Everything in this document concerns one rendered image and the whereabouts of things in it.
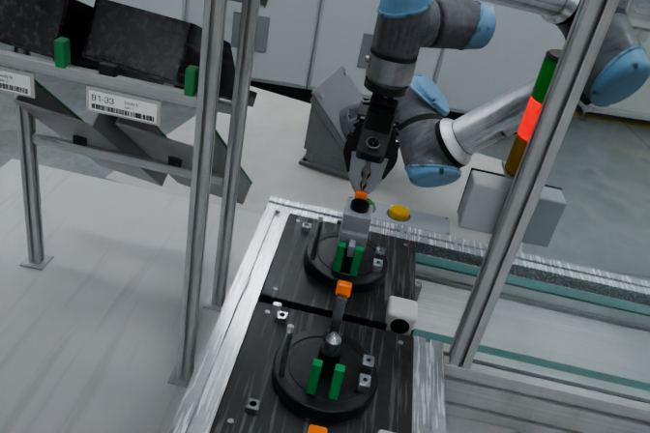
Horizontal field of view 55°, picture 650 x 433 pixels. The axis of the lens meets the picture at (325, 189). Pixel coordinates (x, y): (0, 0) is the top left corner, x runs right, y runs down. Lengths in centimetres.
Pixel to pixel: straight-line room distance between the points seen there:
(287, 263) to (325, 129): 54
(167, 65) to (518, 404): 69
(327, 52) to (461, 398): 320
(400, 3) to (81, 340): 70
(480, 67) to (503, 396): 333
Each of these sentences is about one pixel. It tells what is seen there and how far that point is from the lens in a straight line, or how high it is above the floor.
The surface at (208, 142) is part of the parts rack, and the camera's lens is 73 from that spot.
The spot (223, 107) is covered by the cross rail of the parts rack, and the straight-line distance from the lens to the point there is 91.
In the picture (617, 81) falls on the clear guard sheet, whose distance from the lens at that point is 77.
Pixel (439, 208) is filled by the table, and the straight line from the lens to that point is 152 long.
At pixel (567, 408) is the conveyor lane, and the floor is 93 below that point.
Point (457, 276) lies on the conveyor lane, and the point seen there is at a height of 93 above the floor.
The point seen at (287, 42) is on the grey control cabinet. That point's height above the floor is 40.
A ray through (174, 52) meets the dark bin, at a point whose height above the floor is 134.
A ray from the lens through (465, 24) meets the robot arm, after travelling 101.
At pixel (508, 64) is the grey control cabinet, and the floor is 48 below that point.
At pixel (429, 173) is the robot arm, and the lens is 138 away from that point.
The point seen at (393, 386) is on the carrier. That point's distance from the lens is 88.
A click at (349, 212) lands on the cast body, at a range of 98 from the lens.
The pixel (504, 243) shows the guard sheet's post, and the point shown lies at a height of 118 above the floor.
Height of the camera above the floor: 160
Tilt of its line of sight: 30 degrees down
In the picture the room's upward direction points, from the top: 11 degrees clockwise
